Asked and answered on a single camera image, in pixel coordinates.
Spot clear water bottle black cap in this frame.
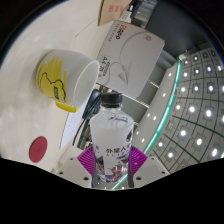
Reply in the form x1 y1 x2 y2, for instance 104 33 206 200
89 91 135 184

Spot white and yellow mug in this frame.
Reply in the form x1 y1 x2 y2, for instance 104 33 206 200
35 49 101 114

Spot flat round red coaster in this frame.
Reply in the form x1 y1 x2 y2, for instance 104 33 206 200
28 135 49 164

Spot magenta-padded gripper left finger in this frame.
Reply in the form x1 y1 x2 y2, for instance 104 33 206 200
53 145 98 188

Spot white paper ream box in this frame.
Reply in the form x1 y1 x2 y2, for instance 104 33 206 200
95 19 166 100

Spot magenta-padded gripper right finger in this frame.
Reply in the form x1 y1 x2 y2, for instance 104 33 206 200
126 145 171 188

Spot ceiling lights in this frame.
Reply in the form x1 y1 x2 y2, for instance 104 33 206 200
133 46 224 168

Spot black desk device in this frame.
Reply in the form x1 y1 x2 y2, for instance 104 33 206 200
72 88 103 148

